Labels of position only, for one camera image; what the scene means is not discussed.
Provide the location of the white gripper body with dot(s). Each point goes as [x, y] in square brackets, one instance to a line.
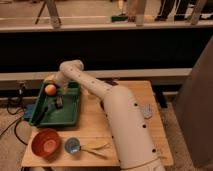
[61, 80]

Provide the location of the orange apple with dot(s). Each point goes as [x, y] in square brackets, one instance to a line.
[50, 89]

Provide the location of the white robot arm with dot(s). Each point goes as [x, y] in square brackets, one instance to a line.
[134, 144]

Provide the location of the red bowl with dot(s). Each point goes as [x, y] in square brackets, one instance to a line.
[45, 143]

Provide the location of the small dark object in tray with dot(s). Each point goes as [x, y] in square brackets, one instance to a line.
[59, 102]

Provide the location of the green plastic tray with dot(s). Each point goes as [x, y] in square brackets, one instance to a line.
[65, 116]

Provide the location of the blue block beside tray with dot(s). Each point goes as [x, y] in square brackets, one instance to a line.
[28, 112]

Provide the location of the small blue glass cup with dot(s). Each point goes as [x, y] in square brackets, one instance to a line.
[72, 145]

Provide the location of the wooden spoon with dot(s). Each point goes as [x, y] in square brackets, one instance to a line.
[94, 147]

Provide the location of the green box in background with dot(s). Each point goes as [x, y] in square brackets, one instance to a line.
[117, 18]

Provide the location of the grey cabinet at right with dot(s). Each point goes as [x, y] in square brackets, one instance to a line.
[194, 111]

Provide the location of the black handled tool in tray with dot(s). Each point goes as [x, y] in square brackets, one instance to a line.
[41, 115]

